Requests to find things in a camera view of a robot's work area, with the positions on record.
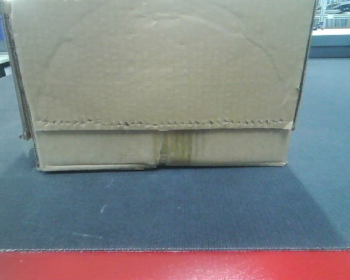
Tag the brown cardboard carton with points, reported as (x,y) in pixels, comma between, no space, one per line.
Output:
(104,85)

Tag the grey conveyor belt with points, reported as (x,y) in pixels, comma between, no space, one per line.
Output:
(304,205)

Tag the red conveyor edge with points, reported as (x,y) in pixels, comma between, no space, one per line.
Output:
(176,265)

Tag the dark conveyor side rail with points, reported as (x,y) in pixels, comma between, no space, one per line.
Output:
(330,46)

